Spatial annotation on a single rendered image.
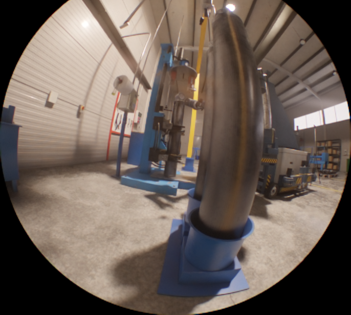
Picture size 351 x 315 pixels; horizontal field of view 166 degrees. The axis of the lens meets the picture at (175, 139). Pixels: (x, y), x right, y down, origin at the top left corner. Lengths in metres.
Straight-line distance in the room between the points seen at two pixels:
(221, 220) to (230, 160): 0.21
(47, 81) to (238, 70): 2.41
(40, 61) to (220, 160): 2.49
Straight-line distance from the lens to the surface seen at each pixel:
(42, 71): 2.38
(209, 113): 0.75
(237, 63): 0.51
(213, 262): 0.57
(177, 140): 2.01
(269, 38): 6.46
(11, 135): 1.46
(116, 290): 0.71
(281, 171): 2.36
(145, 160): 2.14
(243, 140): 0.39
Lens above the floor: 0.66
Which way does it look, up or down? 4 degrees up
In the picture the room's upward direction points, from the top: 7 degrees clockwise
